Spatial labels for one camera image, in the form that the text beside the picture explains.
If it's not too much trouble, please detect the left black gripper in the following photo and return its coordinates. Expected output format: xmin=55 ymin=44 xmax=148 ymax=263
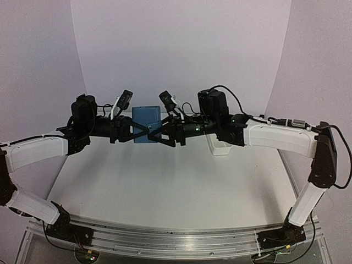
xmin=83 ymin=115 xmax=149 ymax=144

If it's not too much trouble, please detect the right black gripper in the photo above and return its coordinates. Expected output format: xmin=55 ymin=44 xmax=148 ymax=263
xmin=148 ymin=112 xmax=219 ymax=147

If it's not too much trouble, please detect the blue card holder wallet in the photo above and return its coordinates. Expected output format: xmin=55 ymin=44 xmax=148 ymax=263
xmin=132 ymin=106 xmax=162 ymax=144

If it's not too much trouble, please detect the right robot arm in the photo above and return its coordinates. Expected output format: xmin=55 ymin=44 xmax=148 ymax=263
xmin=148 ymin=85 xmax=337 ymax=227

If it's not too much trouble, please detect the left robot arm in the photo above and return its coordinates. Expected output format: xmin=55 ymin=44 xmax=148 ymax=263
xmin=1 ymin=90 xmax=149 ymax=239

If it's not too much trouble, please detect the white plastic tray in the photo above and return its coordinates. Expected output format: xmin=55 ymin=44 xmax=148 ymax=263
xmin=206 ymin=134 xmax=232 ymax=156

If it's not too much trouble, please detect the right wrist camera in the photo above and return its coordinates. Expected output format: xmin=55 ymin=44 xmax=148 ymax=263
xmin=159 ymin=91 xmax=181 ymax=116

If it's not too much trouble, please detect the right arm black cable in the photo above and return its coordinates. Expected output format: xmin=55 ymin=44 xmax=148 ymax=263
xmin=208 ymin=85 xmax=352 ymax=190

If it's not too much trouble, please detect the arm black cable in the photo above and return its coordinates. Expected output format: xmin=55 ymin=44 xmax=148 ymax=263
xmin=208 ymin=85 xmax=352 ymax=190
xmin=40 ymin=217 xmax=80 ymax=250

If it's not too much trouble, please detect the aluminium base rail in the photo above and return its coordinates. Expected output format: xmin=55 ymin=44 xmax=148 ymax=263
xmin=13 ymin=208 xmax=332 ymax=264

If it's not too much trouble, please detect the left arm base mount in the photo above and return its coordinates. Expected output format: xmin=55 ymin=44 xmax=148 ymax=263
xmin=45 ymin=201 xmax=94 ymax=246

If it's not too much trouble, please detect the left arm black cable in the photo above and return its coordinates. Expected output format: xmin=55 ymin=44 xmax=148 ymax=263
xmin=40 ymin=217 xmax=80 ymax=250

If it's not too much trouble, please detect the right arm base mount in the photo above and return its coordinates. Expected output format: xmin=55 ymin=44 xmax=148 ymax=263
xmin=257 ymin=216 xmax=306 ymax=250

